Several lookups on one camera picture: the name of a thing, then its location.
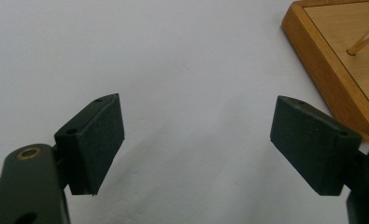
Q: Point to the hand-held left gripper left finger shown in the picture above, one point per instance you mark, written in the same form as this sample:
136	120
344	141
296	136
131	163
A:
95	146

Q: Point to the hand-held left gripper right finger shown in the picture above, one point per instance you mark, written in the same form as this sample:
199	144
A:
309	146

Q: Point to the wooden picture frame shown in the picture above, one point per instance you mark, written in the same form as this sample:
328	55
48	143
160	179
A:
334	46

